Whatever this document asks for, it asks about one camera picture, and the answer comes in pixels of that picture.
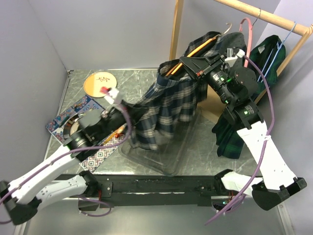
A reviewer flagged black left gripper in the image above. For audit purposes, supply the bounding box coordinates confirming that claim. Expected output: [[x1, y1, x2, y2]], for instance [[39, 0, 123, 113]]
[[95, 98, 148, 141]]

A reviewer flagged dark rimmed plate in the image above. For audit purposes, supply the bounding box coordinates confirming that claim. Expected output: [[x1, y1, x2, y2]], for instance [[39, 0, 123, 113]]
[[63, 114, 80, 142]]

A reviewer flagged blue wire hanger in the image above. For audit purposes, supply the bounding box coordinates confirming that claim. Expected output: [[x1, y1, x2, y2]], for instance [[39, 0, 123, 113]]
[[261, 21, 297, 77]]

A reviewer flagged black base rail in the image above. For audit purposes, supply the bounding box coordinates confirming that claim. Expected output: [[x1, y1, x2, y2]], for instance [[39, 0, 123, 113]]
[[55, 171, 244, 211]]

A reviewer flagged clear plastic bin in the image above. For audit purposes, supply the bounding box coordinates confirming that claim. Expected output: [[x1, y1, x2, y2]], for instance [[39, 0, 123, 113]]
[[118, 109, 201, 176]]

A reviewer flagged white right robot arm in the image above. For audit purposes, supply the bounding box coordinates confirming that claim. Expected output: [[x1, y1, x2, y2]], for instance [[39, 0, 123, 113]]
[[179, 55, 307, 211]]

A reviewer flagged navy white plaid skirt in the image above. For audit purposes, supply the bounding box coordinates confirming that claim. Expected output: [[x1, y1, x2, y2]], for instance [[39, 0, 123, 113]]
[[131, 31, 222, 151]]

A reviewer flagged cream round plate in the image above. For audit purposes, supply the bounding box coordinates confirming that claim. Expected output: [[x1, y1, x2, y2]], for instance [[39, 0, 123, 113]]
[[83, 72, 117, 98]]

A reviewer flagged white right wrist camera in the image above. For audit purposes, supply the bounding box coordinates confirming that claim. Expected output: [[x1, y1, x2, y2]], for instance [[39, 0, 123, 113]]
[[224, 48, 245, 67]]

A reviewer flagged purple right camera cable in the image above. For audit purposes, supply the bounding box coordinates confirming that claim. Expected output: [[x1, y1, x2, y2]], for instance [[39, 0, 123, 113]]
[[204, 55, 276, 225]]

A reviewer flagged pink plastic hanger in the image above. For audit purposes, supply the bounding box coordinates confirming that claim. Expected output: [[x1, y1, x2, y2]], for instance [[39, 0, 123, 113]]
[[239, 17, 253, 58]]

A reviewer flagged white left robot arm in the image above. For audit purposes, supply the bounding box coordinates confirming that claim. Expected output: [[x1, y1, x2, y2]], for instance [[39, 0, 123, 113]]
[[0, 102, 148, 225]]

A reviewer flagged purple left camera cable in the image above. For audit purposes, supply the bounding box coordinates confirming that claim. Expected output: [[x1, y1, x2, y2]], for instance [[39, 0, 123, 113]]
[[0, 102, 136, 225]]

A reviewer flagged green plaid skirt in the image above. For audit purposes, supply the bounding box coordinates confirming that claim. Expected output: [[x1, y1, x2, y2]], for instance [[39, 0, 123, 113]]
[[212, 35, 286, 159]]

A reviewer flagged patterned placemat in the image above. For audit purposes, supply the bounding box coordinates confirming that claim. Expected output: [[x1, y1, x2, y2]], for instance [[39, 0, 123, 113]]
[[46, 95, 117, 172]]

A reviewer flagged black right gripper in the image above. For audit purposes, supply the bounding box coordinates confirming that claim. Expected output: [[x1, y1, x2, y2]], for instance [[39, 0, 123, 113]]
[[180, 52, 236, 105]]

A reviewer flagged purple camera cable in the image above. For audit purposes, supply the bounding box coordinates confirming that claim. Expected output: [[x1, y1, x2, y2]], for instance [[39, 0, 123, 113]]
[[0, 102, 136, 225], [204, 55, 276, 225]]

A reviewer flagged copper measuring cup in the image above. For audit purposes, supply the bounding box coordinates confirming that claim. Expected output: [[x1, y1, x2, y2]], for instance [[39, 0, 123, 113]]
[[104, 126, 125, 144]]

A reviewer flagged wooden clothes rack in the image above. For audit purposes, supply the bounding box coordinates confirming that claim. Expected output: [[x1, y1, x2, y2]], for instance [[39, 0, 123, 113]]
[[169, 0, 313, 123]]

